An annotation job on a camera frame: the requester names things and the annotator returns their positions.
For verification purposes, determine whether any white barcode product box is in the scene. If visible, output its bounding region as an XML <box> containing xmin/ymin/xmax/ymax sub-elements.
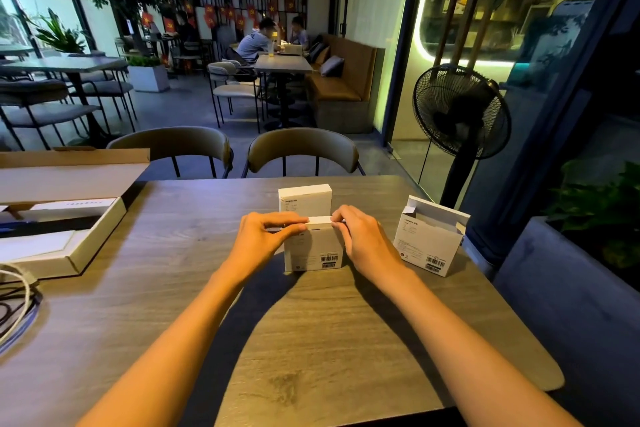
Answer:
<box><xmin>283</xmin><ymin>216</ymin><xmax>346</xmax><ymax>273</ymax></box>

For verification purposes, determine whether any person's right forearm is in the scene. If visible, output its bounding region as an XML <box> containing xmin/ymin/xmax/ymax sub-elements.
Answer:
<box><xmin>372</xmin><ymin>269</ymin><xmax>585</xmax><ymax>427</ymax></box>

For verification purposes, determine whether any dark blue planter box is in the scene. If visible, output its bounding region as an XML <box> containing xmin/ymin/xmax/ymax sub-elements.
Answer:
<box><xmin>492</xmin><ymin>216</ymin><xmax>640</xmax><ymax>427</ymax></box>

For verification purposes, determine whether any person's left forearm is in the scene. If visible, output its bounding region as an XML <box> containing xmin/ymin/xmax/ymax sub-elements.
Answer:
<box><xmin>76</xmin><ymin>264</ymin><xmax>251</xmax><ymax>427</ymax></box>

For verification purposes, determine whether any grey padded metal chair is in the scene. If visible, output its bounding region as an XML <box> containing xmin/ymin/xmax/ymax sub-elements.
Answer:
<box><xmin>0</xmin><ymin>79</ymin><xmax>102</xmax><ymax>151</ymax></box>
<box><xmin>64</xmin><ymin>51</ymin><xmax>139</xmax><ymax>133</ymax></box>

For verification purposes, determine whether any olive curved-back chair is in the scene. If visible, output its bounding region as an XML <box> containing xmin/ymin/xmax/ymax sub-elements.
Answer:
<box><xmin>106</xmin><ymin>126</ymin><xmax>235</xmax><ymax>179</ymax></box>
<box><xmin>241</xmin><ymin>127</ymin><xmax>367</xmax><ymax>178</ymax></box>

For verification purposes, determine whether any person's left hand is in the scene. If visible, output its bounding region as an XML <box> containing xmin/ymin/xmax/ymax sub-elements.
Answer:
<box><xmin>220</xmin><ymin>211</ymin><xmax>310</xmax><ymax>288</ymax></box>

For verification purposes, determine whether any small plain white product box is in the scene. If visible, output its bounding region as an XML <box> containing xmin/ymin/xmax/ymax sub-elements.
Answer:
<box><xmin>278</xmin><ymin>184</ymin><xmax>334</xmax><ymax>219</ymax></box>

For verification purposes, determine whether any person's right hand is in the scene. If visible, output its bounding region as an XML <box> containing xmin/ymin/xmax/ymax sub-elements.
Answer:
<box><xmin>330</xmin><ymin>205</ymin><xmax>409</xmax><ymax>293</ymax></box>

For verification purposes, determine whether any beige metal-frame chair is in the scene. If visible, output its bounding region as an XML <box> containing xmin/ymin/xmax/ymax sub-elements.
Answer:
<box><xmin>206</xmin><ymin>61</ymin><xmax>262</xmax><ymax>133</ymax></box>

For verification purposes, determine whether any white square planter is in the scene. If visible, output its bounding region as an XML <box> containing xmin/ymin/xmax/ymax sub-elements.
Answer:
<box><xmin>127</xmin><ymin>63</ymin><xmax>171</xmax><ymax>93</ymax></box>

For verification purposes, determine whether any leafy green plant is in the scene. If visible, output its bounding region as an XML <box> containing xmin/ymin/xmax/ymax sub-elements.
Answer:
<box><xmin>544</xmin><ymin>159</ymin><xmax>640</xmax><ymax>272</ymax></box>

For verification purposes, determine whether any brown upholstered bench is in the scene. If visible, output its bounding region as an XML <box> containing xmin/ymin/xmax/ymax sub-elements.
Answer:
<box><xmin>304</xmin><ymin>33</ymin><xmax>386</xmax><ymax>134</ymax></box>

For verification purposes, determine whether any dark cushion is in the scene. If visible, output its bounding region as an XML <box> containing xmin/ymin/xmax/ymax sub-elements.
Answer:
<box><xmin>308</xmin><ymin>40</ymin><xmax>331</xmax><ymax>65</ymax></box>

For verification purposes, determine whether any grey cushion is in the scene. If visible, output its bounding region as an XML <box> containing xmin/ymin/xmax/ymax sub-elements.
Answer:
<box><xmin>319</xmin><ymin>55</ymin><xmax>346</xmax><ymax>78</ymax></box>

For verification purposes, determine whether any spiky green potted plant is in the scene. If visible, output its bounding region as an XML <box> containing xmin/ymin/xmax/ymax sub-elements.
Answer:
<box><xmin>27</xmin><ymin>8</ymin><xmax>89</xmax><ymax>55</ymax></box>

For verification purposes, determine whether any white cable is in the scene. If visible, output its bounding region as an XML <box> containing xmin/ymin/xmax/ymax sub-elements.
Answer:
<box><xmin>0</xmin><ymin>264</ymin><xmax>39</xmax><ymax>348</ymax></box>

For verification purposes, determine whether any grey pedestal café table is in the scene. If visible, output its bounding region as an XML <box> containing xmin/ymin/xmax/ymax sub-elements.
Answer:
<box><xmin>252</xmin><ymin>53</ymin><xmax>315</xmax><ymax>131</ymax></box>

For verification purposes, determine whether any black cable bundle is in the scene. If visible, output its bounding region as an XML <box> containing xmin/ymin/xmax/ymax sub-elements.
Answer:
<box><xmin>0</xmin><ymin>286</ymin><xmax>44</xmax><ymax>357</ymax></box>

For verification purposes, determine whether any open white product box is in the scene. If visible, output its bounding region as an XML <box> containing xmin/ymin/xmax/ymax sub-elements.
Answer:
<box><xmin>393</xmin><ymin>195</ymin><xmax>471</xmax><ymax>278</ymax></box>

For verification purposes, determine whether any large open cardboard box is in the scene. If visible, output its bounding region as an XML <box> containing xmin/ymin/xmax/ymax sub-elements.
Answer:
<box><xmin>0</xmin><ymin>146</ymin><xmax>151</xmax><ymax>281</ymax></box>

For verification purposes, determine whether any flat white inner box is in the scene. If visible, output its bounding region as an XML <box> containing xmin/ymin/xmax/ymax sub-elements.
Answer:
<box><xmin>16</xmin><ymin>197</ymin><xmax>117</xmax><ymax>223</ymax></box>

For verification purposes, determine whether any black pedestal fan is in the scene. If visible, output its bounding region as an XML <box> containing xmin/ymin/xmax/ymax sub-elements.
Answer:
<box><xmin>412</xmin><ymin>64</ymin><xmax>512</xmax><ymax>210</ymax></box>

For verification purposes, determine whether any grey rectangular café table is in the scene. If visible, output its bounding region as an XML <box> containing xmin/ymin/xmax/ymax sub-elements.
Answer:
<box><xmin>0</xmin><ymin>55</ymin><xmax>129</xmax><ymax>147</ymax></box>

